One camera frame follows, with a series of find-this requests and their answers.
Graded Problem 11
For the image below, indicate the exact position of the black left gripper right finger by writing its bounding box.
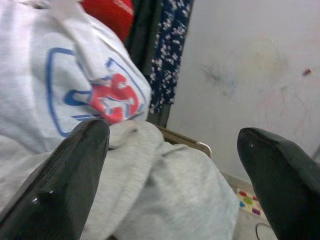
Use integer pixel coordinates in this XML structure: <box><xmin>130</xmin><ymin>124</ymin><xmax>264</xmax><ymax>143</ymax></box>
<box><xmin>236</xmin><ymin>127</ymin><xmax>320</xmax><ymax>240</ymax></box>

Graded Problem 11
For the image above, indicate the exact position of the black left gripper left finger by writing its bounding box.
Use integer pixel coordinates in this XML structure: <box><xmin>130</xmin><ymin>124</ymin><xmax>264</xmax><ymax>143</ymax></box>
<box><xmin>0</xmin><ymin>118</ymin><xmax>111</xmax><ymax>240</ymax></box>

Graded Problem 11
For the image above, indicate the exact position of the white shirt blue red print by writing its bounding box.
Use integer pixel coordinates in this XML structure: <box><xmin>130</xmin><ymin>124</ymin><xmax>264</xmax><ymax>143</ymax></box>
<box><xmin>0</xmin><ymin>0</ymin><xmax>153</xmax><ymax>156</ymax></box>

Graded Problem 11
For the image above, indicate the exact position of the light grey sweatshirt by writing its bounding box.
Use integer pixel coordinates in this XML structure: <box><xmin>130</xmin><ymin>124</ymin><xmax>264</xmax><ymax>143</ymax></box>
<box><xmin>0</xmin><ymin>119</ymin><xmax>241</xmax><ymax>240</ymax></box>

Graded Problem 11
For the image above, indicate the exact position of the dark green garment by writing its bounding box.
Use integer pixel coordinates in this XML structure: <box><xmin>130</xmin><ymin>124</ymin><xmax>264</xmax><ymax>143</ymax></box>
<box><xmin>124</xmin><ymin>0</ymin><xmax>166</xmax><ymax>126</ymax></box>

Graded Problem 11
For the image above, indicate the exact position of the navy white floral garment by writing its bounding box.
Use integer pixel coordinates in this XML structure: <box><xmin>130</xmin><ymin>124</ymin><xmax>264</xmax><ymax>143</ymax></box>
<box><xmin>148</xmin><ymin>0</ymin><xmax>195</xmax><ymax>115</ymax></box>

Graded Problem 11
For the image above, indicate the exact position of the bright red fabric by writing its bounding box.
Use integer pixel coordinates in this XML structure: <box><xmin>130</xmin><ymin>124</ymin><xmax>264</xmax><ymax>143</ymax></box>
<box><xmin>81</xmin><ymin>0</ymin><xmax>136</xmax><ymax>42</ymax></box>

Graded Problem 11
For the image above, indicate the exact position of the wooden frame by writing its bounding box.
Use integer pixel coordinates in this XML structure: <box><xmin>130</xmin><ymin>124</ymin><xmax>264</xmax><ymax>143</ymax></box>
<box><xmin>154</xmin><ymin>124</ymin><xmax>213</xmax><ymax>158</ymax></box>

